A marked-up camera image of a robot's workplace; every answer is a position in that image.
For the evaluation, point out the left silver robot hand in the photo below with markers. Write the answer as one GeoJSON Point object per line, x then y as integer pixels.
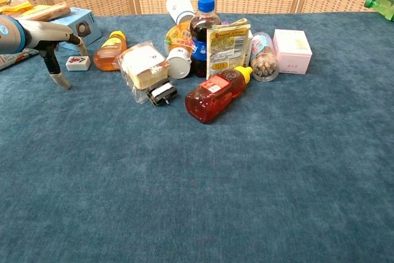
{"type": "Point", "coordinates": [49, 33]}

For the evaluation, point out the white mahjong tile red print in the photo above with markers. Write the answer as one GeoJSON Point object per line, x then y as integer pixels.
{"type": "Point", "coordinates": [78, 63]}

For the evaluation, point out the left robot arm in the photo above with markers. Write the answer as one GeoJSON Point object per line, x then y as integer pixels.
{"type": "Point", "coordinates": [10, 35]}

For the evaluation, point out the light blue speaker box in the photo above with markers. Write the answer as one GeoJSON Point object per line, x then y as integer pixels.
{"type": "Point", "coordinates": [89, 27]}

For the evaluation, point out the white bag orange print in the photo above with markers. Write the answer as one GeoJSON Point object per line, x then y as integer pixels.
{"type": "Point", "coordinates": [15, 58]}

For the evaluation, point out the amber honey bottle orange cap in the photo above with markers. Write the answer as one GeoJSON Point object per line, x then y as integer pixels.
{"type": "Point", "coordinates": [107, 53]}

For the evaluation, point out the sliced bread in clear bag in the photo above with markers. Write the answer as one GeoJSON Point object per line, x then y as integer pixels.
{"type": "Point", "coordinates": [143, 66]}

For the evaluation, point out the black power adapter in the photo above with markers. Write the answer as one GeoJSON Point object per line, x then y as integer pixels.
{"type": "Point", "coordinates": [161, 93]}

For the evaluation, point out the orange jelly cup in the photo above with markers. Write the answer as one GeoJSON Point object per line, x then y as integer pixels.
{"type": "Point", "coordinates": [178, 36]}

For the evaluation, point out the small white jar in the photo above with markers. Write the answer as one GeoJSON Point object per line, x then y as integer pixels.
{"type": "Point", "coordinates": [179, 64]}

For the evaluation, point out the white paper cup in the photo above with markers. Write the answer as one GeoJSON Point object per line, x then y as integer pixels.
{"type": "Point", "coordinates": [180, 5]}

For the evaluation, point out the cola bottle blue cap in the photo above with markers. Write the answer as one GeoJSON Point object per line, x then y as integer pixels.
{"type": "Point", "coordinates": [203, 35]}

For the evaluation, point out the red-label honey bottle yellow cap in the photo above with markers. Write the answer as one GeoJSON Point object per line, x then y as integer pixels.
{"type": "Point", "coordinates": [212, 96]}

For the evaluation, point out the purple box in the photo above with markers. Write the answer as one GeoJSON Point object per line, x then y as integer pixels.
{"type": "Point", "coordinates": [225, 23]}

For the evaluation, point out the yellow seasoning sachet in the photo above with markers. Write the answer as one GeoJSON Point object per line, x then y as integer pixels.
{"type": "Point", "coordinates": [227, 47]}

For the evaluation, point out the small white box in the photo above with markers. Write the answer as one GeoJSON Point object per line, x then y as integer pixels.
{"type": "Point", "coordinates": [250, 42]}

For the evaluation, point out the blue felt table cloth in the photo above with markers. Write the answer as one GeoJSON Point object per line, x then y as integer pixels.
{"type": "Point", "coordinates": [197, 176]}

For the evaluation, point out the clear biscuit stick jar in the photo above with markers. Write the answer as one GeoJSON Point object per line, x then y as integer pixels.
{"type": "Point", "coordinates": [264, 59]}

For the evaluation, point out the pink box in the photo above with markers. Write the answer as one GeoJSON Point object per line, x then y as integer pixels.
{"type": "Point", "coordinates": [292, 49]}

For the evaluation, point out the green plastic bottle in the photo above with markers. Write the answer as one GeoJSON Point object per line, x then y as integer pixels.
{"type": "Point", "coordinates": [383, 7]}

